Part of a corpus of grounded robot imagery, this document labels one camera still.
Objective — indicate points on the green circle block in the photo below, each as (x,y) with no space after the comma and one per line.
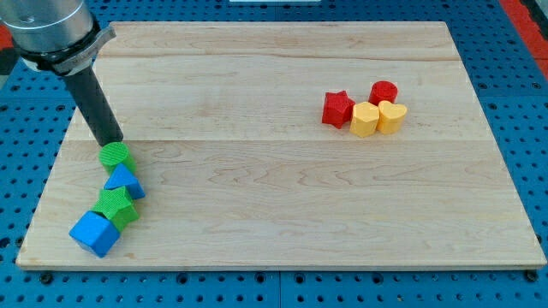
(115,153)

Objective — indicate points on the yellow heart block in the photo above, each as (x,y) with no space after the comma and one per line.
(391,117)

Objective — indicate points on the red star block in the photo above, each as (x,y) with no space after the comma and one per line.
(337,109)

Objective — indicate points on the green star block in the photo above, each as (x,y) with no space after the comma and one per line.
(117,206)

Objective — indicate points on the light wooden board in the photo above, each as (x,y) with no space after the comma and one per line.
(224,122)

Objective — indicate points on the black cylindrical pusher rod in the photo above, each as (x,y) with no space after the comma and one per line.
(94,107)

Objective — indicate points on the red circle block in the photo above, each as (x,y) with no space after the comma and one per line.
(383,90)

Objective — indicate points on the yellow hexagon block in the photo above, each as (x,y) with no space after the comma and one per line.
(364,120)

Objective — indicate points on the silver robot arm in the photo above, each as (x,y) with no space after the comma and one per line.
(63,37)

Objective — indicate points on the blue cube block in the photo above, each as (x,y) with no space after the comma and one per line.
(95,234)

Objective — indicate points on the blue triangle block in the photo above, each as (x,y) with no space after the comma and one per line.
(123,177)

